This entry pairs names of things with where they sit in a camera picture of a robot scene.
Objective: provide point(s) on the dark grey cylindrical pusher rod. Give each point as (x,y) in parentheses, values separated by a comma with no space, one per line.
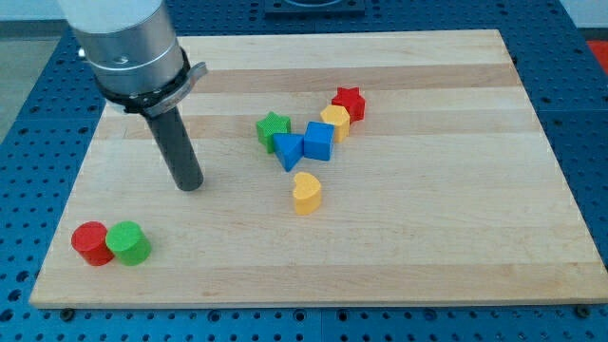
(177,151)

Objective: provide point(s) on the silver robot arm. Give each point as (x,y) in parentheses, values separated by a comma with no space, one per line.
(139,64)

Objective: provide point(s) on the green star block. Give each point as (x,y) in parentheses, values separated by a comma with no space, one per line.
(266,128)

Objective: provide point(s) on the blue triangle block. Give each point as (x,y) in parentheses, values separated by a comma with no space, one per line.
(288,149)

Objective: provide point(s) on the red star block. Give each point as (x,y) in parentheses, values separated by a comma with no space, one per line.
(352,100)

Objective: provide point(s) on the green cylinder block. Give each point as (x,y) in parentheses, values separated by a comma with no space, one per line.
(127,241)

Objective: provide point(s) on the red cylinder block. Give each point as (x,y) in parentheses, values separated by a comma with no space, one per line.
(88,240)

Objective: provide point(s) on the blue cube block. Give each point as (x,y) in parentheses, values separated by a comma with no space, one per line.
(318,141)

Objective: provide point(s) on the yellow heart block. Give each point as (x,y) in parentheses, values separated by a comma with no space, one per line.
(307,193)

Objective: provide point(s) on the yellow hexagon block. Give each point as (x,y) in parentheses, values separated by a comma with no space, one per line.
(339,117)

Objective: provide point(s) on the wooden board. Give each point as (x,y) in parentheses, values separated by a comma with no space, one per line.
(447,193)

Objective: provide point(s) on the red object at right edge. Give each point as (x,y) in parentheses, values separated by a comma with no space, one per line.
(600,51)

